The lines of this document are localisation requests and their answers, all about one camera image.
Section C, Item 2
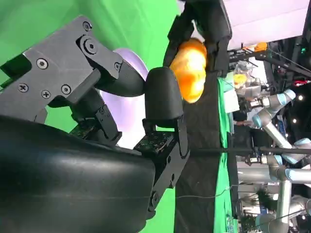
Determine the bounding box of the orange and white bread roll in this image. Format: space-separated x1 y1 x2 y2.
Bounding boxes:
169 38 207 104

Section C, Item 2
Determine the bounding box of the black horizontal pole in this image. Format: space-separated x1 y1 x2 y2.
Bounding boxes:
189 147 311 155

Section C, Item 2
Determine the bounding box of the lilac plate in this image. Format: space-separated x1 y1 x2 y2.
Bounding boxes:
99 47 149 149

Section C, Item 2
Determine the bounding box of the black backdrop curtain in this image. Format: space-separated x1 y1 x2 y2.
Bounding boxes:
173 70 234 233

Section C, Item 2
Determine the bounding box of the green table cloth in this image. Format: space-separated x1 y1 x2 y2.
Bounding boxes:
0 0 187 233

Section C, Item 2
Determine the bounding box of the green backdrop cloth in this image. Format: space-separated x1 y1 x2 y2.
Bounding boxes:
213 77 235 233

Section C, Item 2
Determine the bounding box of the black overhead beam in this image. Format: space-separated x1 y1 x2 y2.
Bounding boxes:
228 42 311 73

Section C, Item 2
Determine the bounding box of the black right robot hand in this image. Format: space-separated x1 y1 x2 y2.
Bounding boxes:
0 15 190 233

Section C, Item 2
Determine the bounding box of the thin hanging cable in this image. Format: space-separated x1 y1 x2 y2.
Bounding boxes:
176 184 234 200

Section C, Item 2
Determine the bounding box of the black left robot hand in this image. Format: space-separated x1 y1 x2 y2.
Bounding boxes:
162 0 233 78

